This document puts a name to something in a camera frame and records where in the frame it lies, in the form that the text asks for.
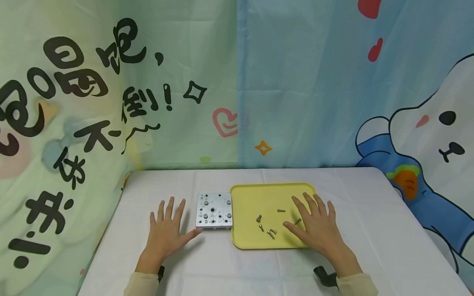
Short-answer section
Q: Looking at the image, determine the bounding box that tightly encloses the person's left hand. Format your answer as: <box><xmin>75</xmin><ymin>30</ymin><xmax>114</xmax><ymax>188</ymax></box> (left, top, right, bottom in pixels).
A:
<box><xmin>135</xmin><ymin>197</ymin><xmax>203</xmax><ymax>273</ymax></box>

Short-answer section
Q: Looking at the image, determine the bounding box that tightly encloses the person's right forearm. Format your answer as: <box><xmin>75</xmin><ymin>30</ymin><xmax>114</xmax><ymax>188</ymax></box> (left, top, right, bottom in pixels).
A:
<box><xmin>335</xmin><ymin>269</ymin><xmax>379</xmax><ymax>296</ymax></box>

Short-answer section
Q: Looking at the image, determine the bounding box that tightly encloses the person's left forearm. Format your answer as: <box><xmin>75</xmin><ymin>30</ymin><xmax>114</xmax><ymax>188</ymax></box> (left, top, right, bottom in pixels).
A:
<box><xmin>123</xmin><ymin>267</ymin><xmax>163</xmax><ymax>296</ymax></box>

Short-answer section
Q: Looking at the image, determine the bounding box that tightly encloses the yellow plastic tray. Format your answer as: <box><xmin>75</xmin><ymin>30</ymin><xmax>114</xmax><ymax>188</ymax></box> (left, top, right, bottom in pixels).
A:
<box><xmin>230</xmin><ymin>183</ymin><xmax>319</xmax><ymax>250</ymax></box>

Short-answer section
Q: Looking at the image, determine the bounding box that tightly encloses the group of silver screws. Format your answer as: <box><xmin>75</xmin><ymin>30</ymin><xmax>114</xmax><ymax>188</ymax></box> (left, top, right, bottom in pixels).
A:
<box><xmin>256</xmin><ymin>208</ymin><xmax>302</xmax><ymax>240</ymax></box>

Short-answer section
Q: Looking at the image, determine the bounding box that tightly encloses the square metal plate with holes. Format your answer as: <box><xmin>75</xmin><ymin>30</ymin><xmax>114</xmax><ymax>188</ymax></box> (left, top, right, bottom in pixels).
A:
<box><xmin>195</xmin><ymin>193</ymin><xmax>234</xmax><ymax>229</ymax></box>

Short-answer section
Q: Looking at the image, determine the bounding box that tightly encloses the person's right hand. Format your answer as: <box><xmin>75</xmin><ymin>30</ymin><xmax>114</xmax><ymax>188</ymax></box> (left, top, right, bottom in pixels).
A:
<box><xmin>283</xmin><ymin>192</ymin><xmax>363</xmax><ymax>278</ymax></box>

